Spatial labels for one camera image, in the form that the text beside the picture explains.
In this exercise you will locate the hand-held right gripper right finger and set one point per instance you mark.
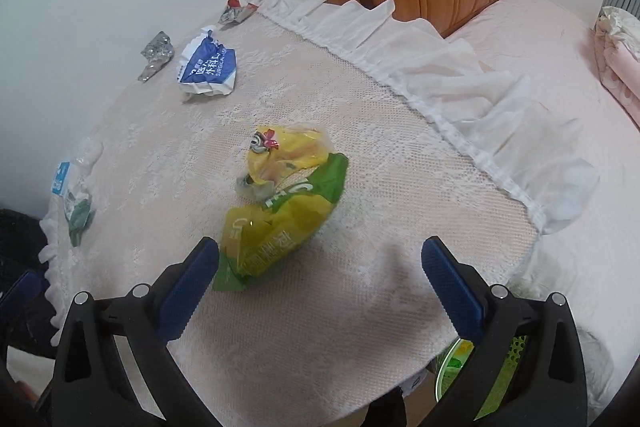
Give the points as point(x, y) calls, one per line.
point(452, 289)

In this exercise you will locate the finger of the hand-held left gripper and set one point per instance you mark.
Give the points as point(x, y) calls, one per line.
point(22, 294)

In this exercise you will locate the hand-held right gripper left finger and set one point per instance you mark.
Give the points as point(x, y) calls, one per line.
point(186, 291)

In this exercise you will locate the green mesh basket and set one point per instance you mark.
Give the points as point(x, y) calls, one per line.
point(517, 349)

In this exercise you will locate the green yellow snack bag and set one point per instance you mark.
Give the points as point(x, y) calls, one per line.
point(285, 227)

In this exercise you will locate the clear yellow cartoon snack bag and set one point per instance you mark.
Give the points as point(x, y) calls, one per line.
point(287, 154)

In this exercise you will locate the silver red foil wrapper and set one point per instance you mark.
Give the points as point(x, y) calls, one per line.
point(236, 10)

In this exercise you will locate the clear wrapper with blue label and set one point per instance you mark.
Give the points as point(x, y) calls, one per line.
point(75, 199)

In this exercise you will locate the white lace ruffled tablecloth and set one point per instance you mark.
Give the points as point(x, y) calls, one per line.
point(350, 132)

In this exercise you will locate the blue white mask packet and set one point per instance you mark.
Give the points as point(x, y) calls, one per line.
point(210, 67)

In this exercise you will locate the crumpled silver foil wrapper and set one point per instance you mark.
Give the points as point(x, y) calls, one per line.
point(156, 52)

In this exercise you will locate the folded pink quilt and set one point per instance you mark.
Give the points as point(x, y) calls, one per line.
point(620, 57)

